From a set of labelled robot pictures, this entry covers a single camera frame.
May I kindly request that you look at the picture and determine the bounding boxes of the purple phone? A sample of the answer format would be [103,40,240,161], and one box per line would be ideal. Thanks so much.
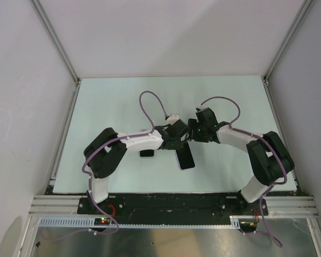
[175,143,196,171]

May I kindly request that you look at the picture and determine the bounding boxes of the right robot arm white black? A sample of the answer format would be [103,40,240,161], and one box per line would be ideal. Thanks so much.
[188,108,295,215]

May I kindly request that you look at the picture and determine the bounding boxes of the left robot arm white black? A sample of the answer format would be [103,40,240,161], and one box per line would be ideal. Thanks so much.
[82,119,188,214]

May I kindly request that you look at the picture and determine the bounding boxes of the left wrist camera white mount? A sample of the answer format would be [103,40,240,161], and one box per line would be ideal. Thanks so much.
[165,114,180,125]

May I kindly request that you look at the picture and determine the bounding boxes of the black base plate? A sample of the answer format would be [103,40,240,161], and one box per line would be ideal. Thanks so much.
[77,193,269,225]

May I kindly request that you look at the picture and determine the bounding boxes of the white slotted cable duct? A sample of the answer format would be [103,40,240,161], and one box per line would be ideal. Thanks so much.
[39,217,255,229]

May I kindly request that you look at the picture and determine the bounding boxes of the aluminium frame rail front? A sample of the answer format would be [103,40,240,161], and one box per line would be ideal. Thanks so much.
[29,194,319,217]

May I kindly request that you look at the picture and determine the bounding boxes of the right aluminium corner post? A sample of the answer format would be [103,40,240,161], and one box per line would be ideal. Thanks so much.
[262,0,315,86]

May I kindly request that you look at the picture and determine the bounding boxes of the aluminium corner post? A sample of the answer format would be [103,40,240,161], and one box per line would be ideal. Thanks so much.
[262,0,315,86]
[29,0,81,86]

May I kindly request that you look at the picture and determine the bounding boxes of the left aluminium corner post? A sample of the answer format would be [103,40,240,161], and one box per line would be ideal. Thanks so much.
[29,0,81,86]

